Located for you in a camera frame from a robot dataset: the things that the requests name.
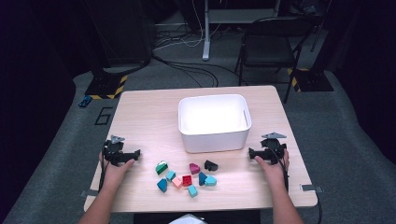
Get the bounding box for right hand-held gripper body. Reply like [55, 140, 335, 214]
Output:
[260, 132, 288, 166]

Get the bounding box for white plastic bin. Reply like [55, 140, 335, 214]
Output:
[177, 93, 252, 154]

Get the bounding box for light teal rounded toy block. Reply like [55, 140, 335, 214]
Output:
[204, 175, 218, 188]

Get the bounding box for black folding chair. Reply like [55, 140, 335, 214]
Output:
[233, 16, 316, 105]

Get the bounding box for person's white shirt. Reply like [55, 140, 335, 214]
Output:
[167, 213, 209, 224]

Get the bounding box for hand-held gripper cable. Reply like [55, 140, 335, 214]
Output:
[98, 155, 110, 192]
[269, 145, 290, 192]

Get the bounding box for grey tape strip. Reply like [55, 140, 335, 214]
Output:
[79, 189, 100, 198]
[299, 184, 325, 193]

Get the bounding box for right hand-held gripper cable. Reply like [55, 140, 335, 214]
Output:
[269, 145, 290, 192]

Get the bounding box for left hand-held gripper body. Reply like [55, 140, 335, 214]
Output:
[103, 134, 129, 167]

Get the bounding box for green toy block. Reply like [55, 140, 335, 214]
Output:
[155, 160, 169, 175]

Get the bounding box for white desk frame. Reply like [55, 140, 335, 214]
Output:
[201, 0, 282, 62]

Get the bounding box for left hand-held gripper cable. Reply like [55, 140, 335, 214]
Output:
[98, 155, 110, 192]

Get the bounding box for thick black floor cable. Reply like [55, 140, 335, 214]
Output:
[151, 54, 219, 88]

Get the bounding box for black yellow striped base plate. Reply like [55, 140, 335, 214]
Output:
[287, 67, 334, 93]
[84, 73, 129, 101]

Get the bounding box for black toy block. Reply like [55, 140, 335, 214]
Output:
[204, 160, 219, 172]

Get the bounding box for large black cabinet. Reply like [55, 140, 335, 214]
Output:
[83, 0, 153, 68]

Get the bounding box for person's right hand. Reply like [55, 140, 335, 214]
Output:
[253, 148, 290, 188]

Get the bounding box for white floor cable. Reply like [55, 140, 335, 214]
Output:
[153, 0, 222, 50]

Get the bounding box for person's left hand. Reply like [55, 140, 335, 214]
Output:
[98, 151, 136, 188]

